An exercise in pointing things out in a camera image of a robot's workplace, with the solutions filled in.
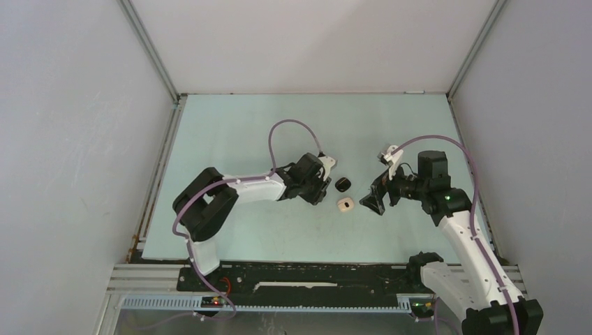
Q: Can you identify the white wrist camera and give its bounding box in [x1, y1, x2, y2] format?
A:
[318, 156, 337, 181]
[378, 144, 404, 180]

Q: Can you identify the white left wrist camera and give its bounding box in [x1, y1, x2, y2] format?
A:
[318, 156, 337, 181]

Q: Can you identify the aluminium frame rail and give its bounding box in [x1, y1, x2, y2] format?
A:
[94, 263, 542, 335]

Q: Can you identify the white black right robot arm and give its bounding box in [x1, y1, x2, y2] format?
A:
[360, 145, 544, 334]

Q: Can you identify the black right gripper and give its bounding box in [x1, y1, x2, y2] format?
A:
[360, 158, 428, 215]

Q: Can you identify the grey slotted cable duct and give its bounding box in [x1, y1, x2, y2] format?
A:
[120, 295, 411, 313]

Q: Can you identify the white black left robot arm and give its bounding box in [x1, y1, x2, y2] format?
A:
[172, 153, 337, 291]

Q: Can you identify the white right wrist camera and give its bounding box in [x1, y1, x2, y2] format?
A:
[378, 144, 404, 180]

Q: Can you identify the pink charging case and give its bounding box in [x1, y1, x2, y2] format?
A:
[336, 197, 355, 213]

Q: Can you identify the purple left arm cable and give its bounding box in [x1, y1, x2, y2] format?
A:
[172, 119, 324, 320]

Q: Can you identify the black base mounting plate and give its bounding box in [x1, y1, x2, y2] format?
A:
[176, 261, 435, 307]

